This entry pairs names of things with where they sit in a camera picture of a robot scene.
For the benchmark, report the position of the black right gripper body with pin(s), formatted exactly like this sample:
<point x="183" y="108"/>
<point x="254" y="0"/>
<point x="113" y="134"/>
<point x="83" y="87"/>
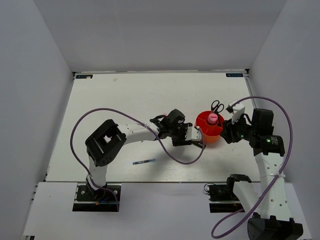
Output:
<point x="236" y="132"/>

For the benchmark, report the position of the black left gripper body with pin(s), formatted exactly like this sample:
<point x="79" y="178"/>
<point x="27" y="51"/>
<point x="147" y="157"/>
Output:
<point x="178" y="135"/>

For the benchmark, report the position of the black handled scissors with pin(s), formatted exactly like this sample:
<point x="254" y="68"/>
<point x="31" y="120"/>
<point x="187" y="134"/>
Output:
<point x="217" y="107"/>

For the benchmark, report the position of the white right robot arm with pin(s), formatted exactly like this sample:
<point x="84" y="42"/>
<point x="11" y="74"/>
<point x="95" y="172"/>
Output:
<point x="270" y="217"/>

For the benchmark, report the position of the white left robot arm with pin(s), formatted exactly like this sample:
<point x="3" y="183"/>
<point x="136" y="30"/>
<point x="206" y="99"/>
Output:
<point x="104" y="144"/>

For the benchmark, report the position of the orange round organizer container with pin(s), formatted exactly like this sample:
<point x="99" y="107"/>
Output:
<point x="211" y="132"/>

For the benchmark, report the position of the blue ink pen refill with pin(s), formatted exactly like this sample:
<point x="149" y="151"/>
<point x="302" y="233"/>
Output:
<point x="143" y="161"/>

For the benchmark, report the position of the right corner table label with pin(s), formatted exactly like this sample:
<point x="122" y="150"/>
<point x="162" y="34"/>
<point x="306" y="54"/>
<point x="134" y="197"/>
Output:
<point x="234" y="75"/>

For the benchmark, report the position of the corner table label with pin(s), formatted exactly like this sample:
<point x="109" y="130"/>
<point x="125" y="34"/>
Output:
<point x="84" y="76"/>
<point x="234" y="75"/>

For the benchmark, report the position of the left corner table label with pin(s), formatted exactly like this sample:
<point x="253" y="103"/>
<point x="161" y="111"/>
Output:
<point x="84" y="76"/>

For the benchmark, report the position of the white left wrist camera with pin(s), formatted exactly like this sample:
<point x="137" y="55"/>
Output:
<point x="193" y="134"/>

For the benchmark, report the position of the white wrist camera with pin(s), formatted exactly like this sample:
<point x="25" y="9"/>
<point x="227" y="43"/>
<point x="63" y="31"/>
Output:
<point x="236" y="109"/>
<point x="193" y="134"/>

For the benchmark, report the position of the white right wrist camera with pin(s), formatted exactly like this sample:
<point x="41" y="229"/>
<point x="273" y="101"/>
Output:
<point x="236" y="109"/>

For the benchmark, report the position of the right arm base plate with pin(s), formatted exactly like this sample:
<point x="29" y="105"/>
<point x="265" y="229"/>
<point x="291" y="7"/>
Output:
<point x="221" y="196"/>

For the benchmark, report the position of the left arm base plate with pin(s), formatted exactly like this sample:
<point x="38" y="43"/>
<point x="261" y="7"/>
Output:
<point x="97" y="201"/>

